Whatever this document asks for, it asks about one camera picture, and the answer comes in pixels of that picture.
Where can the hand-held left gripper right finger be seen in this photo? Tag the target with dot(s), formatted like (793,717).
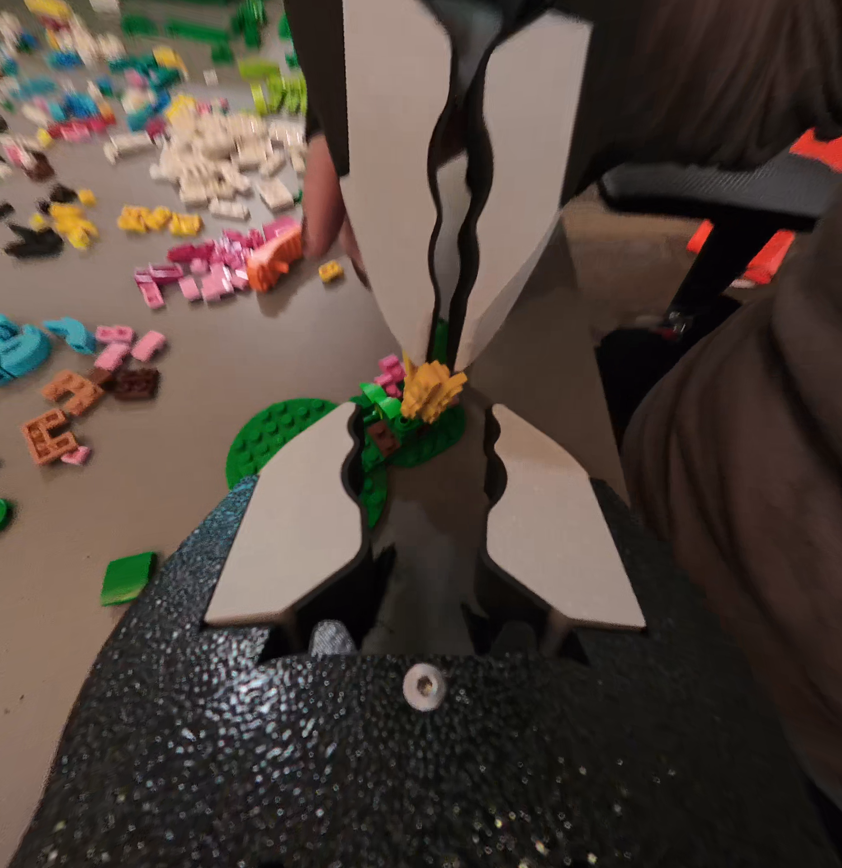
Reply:
(556,542)

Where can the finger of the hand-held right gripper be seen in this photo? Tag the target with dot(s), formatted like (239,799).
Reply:
(529,149)
(394,169)

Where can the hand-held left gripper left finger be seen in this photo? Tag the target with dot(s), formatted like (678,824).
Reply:
(292,536)

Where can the green brick plant model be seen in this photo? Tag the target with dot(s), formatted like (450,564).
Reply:
(272,434)

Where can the yellow brick flower assembly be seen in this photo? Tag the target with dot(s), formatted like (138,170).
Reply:
(431,393)

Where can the person's right forearm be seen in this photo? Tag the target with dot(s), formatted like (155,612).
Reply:
(699,81)

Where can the grey desk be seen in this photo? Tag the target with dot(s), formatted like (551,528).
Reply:
(190,542)

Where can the person's right hand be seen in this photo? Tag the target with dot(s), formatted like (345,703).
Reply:
(323,203)

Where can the small yellow brick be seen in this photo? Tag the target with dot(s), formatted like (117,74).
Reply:
(331,271)

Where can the pile of white bricks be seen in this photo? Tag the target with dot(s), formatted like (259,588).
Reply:
(217,163)

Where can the orange curved brick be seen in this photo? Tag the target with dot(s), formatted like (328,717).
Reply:
(275,258)

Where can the green curved brick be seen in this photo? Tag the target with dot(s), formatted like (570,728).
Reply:
(129,580)

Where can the person's brown sweater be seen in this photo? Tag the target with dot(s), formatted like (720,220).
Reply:
(746,475)

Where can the yellow plate brick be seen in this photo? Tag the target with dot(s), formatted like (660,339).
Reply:
(185,224)
(131,220)
(158,218)

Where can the black chair armrest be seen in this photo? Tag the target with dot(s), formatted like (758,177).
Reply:
(733,190)

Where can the cluster of pink bricks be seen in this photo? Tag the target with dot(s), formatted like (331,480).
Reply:
(204,271)

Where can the dark brown brick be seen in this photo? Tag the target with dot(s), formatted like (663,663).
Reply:
(136,383)

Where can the metal key clip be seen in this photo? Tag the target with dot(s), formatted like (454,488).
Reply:
(673,324)

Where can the small pink brick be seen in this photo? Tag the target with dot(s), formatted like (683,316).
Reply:
(76,456)

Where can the pile of mixed bricks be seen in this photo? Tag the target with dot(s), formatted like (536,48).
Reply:
(88,81)

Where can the pink plate brick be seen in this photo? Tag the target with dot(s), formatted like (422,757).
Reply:
(148,346)
(114,333)
(111,357)

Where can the tan angled brick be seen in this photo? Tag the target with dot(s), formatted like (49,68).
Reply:
(65,386)
(38,444)

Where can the yellow brick cluster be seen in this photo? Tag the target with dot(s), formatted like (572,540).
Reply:
(68,224)

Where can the small teal arch brick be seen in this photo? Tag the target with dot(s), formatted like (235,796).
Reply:
(72,333)

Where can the large teal arch brick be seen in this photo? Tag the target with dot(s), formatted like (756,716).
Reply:
(17,359)

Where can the black brick piece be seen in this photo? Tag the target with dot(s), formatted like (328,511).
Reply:
(34,244)

